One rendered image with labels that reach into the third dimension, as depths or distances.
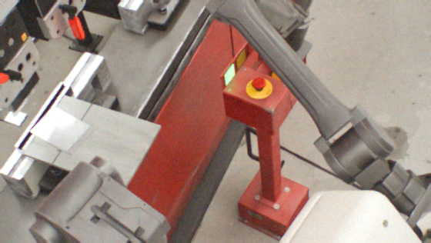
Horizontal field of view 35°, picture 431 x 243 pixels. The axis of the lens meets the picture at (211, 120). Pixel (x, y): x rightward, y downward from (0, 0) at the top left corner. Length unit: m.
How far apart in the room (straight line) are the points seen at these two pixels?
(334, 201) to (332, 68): 1.95
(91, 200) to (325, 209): 0.40
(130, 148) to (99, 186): 0.79
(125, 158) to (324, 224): 0.65
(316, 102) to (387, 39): 1.90
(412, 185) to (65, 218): 0.64
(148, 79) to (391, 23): 1.57
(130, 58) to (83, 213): 1.17
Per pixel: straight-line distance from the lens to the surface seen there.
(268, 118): 1.84
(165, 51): 1.86
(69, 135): 1.58
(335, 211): 0.99
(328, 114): 1.17
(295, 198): 2.43
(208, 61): 2.09
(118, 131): 1.56
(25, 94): 1.55
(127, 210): 0.72
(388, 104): 2.83
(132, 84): 1.80
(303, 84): 1.18
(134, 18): 1.88
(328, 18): 3.13
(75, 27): 1.52
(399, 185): 1.17
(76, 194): 0.74
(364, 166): 1.17
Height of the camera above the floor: 2.23
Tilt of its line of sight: 53 degrees down
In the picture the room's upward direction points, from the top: 10 degrees counter-clockwise
